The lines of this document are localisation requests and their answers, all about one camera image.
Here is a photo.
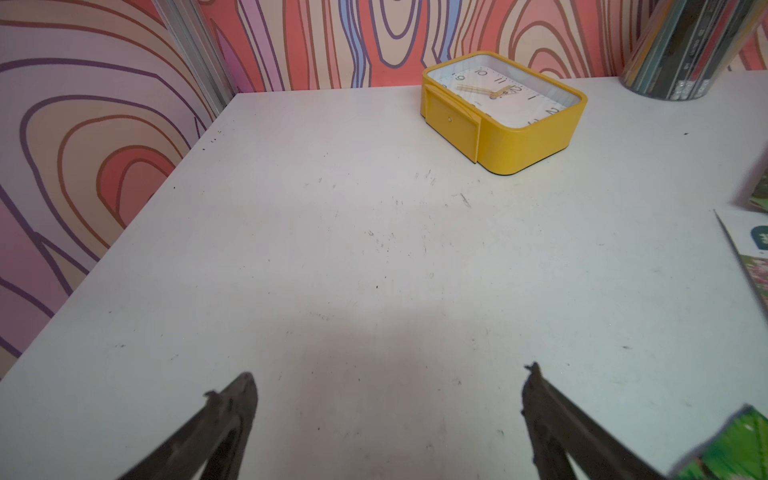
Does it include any pink flower field seed packet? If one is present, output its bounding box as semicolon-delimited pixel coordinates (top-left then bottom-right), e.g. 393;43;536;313
715;207;767;309

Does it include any striped pencil cup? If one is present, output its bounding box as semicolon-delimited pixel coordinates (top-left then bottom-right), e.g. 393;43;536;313
620;0;767;101

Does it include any yellow square alarm clock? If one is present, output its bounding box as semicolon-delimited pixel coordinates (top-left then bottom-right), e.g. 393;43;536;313
421;51;588;176

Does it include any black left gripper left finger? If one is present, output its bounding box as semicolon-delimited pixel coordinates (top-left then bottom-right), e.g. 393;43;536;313
122;372;258;479

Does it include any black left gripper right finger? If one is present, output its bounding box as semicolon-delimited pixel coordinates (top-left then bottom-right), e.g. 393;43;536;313
522;362;664;479

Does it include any aluminium frame post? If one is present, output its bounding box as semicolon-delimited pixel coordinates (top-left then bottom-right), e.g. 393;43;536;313
152;0;236;116

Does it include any green leaf seed packet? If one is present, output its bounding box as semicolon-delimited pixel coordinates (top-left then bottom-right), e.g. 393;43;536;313
672;405;767;479

